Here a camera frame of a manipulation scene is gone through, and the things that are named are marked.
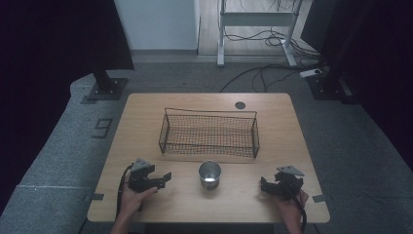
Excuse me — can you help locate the long black floor cable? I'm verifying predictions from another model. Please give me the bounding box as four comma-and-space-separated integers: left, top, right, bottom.
219, 63, 325, 94

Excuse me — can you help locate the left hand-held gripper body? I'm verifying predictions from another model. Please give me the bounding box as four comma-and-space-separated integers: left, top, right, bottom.
128, 157, 157, 193

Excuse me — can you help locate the silver metal cup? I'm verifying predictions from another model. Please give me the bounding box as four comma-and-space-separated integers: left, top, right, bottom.
198, 160, 223, 191

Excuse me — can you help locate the black stand with base plate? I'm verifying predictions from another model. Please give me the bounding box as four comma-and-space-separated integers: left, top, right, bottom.
306, 0, 359, 105
86, 61, 129, 101

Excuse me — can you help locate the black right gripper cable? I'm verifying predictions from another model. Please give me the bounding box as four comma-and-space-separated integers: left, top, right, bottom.
286, 182, 308, 234

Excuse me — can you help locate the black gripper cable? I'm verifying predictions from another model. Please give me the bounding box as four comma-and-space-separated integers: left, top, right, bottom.
115, 163, 134, 219
286, 182, 308, 234

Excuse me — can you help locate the person's left hand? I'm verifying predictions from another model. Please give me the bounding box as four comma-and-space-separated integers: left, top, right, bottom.
120, 186, 159, 219

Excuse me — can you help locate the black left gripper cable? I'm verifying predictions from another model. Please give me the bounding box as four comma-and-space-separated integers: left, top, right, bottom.
115, 163, 134, 219

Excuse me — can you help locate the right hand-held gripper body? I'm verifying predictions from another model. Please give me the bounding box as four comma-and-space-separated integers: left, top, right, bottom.
273, 165, 306, 201

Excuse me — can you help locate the black wire mesh basket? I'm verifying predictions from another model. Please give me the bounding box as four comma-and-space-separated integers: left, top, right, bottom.
158, 107, 261, 160

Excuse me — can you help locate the tangle of black floor cables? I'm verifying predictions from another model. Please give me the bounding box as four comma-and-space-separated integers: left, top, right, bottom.
223, 28, 322, 61

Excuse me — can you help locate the white desk frame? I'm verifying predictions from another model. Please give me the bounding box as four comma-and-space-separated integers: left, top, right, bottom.
216, 0, 304, 68

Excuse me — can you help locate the person's right hand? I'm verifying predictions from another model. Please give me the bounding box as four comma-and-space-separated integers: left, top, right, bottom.
274, 189, 310, 225

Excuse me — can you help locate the dark curtain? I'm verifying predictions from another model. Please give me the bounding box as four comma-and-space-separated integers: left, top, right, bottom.
300, 0, 413, 164
0, 0, 135, 216

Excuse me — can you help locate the white power strip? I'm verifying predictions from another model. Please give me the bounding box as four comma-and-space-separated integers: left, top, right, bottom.
298, 67, 323, 79

